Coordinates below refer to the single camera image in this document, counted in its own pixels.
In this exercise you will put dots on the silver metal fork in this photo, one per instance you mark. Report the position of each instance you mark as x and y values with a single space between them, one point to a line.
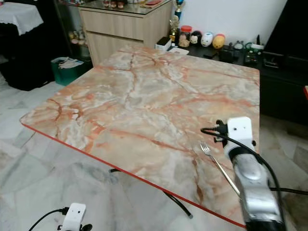
219 167

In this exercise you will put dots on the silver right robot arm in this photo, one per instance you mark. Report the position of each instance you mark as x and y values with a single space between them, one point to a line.
255 192

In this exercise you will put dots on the black metal table leg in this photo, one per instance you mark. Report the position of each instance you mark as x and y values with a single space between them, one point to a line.
178 204

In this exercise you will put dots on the small round clock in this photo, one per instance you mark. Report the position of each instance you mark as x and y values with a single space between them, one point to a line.
238 45

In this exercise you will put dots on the yellow round toy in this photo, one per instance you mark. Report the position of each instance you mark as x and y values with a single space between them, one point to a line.
218 41

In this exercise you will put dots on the white paper sheet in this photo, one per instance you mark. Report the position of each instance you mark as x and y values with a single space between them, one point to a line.
179 50

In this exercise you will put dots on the red cushion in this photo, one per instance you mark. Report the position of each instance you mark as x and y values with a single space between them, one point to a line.
306 91

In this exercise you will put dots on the black and white round toy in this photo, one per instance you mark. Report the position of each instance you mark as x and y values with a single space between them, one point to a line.
196 38

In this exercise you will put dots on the small white box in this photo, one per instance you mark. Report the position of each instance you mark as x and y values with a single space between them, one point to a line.
162 44

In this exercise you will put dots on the gold trophy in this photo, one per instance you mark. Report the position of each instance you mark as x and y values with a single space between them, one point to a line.
173 27

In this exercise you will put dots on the black television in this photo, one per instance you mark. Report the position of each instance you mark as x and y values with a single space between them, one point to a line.
286 26

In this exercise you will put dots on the blue trophy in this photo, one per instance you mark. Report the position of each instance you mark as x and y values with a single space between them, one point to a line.
179 6

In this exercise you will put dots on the green plastic bin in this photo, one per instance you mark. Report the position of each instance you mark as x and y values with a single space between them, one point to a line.
65 73

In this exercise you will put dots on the light wooden cabinet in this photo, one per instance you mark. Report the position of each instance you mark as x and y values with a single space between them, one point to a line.
120 33

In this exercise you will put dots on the white lace tablecloth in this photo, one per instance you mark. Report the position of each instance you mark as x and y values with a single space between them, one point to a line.
19 17

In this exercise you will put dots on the flat red item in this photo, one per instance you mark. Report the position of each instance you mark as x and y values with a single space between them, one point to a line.
152 2

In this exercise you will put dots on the small plush figures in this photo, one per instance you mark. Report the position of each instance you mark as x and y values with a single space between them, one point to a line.
76 37

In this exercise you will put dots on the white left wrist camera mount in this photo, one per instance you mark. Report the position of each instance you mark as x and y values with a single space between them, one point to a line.
74 215

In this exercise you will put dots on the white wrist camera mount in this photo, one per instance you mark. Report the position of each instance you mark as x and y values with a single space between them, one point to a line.
74 215
240 130

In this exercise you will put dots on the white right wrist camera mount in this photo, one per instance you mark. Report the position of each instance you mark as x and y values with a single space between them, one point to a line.
240 130

